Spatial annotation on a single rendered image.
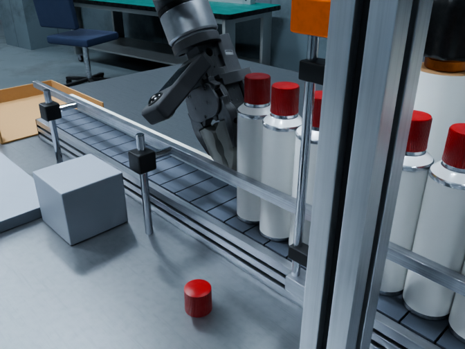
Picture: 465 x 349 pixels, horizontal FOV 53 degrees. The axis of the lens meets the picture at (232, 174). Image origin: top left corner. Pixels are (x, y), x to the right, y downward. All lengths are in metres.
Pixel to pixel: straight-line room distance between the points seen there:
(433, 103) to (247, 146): 0.29
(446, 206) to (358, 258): 0.15
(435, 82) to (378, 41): 0.44
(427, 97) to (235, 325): 0.42
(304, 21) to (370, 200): 0.16
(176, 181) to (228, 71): 0.21
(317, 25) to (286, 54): 4.41
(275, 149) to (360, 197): 0.25
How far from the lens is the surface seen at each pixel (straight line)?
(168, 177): 0.79
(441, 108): 0.74
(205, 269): 0.65
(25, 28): 6.62
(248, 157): 0.61
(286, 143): 0.55
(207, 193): 0.73
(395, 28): 0.29
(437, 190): 0.47
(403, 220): 0.51
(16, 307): 0.65
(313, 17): 0.40
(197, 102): 0.67
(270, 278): 0.62
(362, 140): 0.31
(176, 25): 0.67
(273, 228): 0.61
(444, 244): 0.49
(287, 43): 4.78
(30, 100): 1.44
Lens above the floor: 1.23
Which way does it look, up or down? 27 degrees down
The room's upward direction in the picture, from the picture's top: straight up
